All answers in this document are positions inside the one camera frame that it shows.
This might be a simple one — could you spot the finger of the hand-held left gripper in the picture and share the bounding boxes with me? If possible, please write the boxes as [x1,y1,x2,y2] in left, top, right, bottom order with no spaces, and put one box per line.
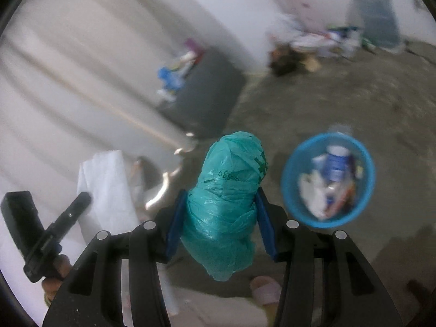
[45,192,92,243]

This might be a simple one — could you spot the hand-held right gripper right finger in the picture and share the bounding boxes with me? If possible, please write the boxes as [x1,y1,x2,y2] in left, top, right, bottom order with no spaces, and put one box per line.
[256,188,397,327]

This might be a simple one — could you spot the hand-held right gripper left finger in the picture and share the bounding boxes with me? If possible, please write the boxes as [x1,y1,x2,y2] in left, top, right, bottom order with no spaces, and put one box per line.
[43,189,188,327]

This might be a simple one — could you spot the white tissue paper sheet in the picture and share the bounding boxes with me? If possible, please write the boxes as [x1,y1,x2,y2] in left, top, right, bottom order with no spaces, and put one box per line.
[77,150,141,246]

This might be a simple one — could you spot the teal plastic bag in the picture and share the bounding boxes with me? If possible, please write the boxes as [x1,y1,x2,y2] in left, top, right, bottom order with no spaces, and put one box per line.
[180,131,270,282]

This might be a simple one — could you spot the red white snack bag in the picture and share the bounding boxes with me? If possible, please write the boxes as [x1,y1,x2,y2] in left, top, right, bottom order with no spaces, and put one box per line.
[325,177,359,217]

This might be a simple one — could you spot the large clear bottle blue label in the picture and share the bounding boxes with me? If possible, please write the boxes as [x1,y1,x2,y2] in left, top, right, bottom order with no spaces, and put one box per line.
[322,124,355,183]

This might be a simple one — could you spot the blue plastic basket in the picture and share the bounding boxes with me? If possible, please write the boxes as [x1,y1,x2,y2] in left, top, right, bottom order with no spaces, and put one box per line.
[281,133,377,230]

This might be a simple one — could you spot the person's left hand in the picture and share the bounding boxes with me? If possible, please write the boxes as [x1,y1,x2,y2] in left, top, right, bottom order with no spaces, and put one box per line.
[41,255,74,307]

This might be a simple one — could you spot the chrome table leg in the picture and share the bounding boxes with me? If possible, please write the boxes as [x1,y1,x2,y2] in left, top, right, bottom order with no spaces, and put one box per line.
[145,136,199,212]

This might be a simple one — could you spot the pink slipper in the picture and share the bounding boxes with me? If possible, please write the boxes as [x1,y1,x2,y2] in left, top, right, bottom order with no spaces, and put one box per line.
[250,276,284,306]

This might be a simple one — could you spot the grey cabinet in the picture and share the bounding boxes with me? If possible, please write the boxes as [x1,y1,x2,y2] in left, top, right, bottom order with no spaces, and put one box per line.
[157,46,247,139]

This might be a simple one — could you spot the blue white bottle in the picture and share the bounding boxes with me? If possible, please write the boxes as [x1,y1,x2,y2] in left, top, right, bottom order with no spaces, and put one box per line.
[157,66,185,91]

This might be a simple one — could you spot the dark box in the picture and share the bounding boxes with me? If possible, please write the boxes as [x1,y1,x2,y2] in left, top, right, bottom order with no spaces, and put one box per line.
[269,44,307,77]

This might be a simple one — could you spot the brown paper bag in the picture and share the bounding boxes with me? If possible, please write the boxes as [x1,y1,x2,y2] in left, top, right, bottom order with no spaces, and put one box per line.
[302,56,323,73]

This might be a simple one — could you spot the purple box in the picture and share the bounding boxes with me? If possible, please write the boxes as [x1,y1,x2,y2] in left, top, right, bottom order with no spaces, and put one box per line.
[184,37,205,54]

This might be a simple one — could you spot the crumpled white plastic bags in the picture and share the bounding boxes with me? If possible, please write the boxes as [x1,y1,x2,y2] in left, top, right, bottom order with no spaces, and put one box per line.
[296,27,362,59]

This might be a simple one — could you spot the blue water jug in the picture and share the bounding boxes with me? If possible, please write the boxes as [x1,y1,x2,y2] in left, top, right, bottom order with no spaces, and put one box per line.
[345,0,403,50]

